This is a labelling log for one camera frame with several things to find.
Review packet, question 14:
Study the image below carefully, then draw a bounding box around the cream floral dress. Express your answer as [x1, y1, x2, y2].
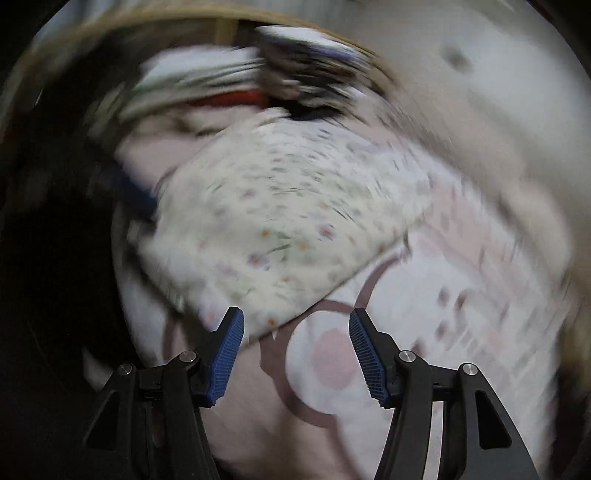
[136, 119, 430, 341]

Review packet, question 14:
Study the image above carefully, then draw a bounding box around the white folded cloth pile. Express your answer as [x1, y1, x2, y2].
[120, 45, 263, 120]

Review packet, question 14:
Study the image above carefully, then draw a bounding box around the bear pattern bed sheet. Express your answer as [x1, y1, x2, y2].
[113, 109, 571, 479]

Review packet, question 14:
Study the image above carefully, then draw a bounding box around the wooden bedside shelf left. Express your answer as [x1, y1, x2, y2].
[0, 4, 399, 139]

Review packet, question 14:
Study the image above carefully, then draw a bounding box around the red folded garment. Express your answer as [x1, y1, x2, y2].
[188, 90, 269, 109]

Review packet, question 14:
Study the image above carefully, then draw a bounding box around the tall folded clothes stack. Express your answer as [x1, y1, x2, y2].
[256, 25, 385, 120]

